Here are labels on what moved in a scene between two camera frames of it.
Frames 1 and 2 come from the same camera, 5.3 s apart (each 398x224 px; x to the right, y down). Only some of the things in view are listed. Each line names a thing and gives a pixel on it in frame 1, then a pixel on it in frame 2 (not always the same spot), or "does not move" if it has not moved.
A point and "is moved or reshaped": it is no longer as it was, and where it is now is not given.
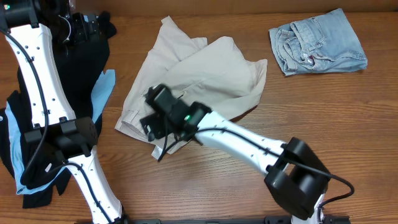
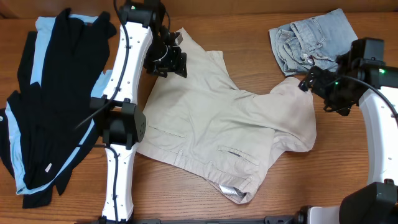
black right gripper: (153, 127) -> (321, 77)
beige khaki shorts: (217, 77) is moved or reshaped
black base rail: (267, 219) does not move
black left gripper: (83, 35) -> (176, 63)
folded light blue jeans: (324, 43) does not move
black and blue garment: (38, 173) does not move
